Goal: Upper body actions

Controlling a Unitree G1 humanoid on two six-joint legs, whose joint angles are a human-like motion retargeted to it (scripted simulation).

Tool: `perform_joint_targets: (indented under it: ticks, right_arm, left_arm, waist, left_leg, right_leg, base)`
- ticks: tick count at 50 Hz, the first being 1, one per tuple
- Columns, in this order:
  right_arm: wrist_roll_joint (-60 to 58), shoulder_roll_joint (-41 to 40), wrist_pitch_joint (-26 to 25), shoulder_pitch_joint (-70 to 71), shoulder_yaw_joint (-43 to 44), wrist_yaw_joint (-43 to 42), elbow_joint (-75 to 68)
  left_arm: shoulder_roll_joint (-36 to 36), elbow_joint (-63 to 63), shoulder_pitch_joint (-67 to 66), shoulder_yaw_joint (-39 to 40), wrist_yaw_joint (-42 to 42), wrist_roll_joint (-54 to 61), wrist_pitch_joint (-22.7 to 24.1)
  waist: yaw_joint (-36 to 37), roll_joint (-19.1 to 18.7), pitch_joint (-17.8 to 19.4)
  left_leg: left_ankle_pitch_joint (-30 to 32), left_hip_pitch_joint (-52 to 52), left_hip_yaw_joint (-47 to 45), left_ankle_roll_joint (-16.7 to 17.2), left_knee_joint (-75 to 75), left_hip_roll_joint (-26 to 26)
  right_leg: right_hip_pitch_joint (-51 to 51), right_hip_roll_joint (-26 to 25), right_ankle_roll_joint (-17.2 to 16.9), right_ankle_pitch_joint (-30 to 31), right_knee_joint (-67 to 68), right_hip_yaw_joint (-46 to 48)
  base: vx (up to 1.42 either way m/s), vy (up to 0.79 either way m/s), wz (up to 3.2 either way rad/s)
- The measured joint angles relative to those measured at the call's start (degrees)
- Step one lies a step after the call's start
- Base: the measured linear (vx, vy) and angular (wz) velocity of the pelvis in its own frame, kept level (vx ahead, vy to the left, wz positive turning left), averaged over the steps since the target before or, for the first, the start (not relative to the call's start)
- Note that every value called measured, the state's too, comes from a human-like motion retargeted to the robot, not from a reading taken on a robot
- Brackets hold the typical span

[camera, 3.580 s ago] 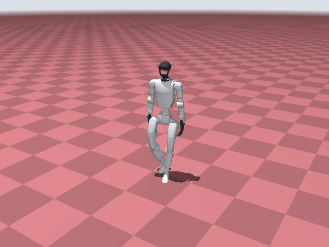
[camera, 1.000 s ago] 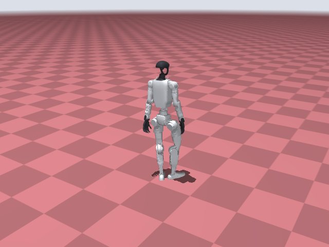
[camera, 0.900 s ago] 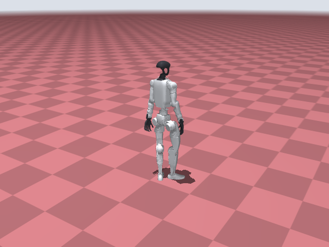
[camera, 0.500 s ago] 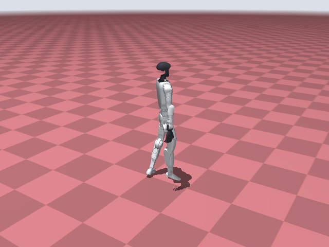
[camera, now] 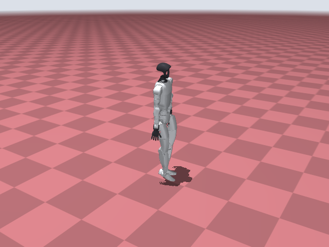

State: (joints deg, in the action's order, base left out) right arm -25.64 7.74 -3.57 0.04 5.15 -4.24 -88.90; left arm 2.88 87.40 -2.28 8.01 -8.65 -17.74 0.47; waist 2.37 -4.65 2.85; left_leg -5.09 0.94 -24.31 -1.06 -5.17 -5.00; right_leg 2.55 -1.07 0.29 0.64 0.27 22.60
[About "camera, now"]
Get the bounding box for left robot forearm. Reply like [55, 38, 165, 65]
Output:
[168, 99, 172, 112]

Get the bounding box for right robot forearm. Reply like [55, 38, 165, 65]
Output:
[153, 107, 160, 129]

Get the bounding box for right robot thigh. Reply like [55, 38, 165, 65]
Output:
[158, 119, 169, 155]

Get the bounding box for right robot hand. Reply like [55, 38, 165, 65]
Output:
[151, 125, 161, 141]

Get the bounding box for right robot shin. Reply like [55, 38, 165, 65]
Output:
[158, 148, 169, 175]

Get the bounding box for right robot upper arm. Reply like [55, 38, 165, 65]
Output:
[153, 85, 162, 112]

